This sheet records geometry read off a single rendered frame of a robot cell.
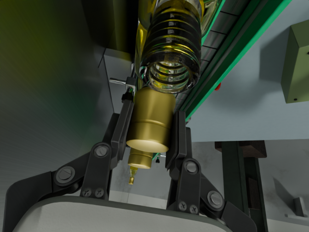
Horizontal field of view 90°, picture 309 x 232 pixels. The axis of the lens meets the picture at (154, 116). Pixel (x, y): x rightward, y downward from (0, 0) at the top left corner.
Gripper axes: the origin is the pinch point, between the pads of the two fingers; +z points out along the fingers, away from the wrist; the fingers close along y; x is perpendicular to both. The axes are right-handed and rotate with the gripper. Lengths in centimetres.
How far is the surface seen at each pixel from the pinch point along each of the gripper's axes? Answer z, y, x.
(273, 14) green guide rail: 17.8, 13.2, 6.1
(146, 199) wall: 82, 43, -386
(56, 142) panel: 3.2, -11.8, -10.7
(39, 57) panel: 6.3, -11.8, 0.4
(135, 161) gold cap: 2.1, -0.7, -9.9
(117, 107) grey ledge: 39, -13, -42
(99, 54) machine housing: 29.2, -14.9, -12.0
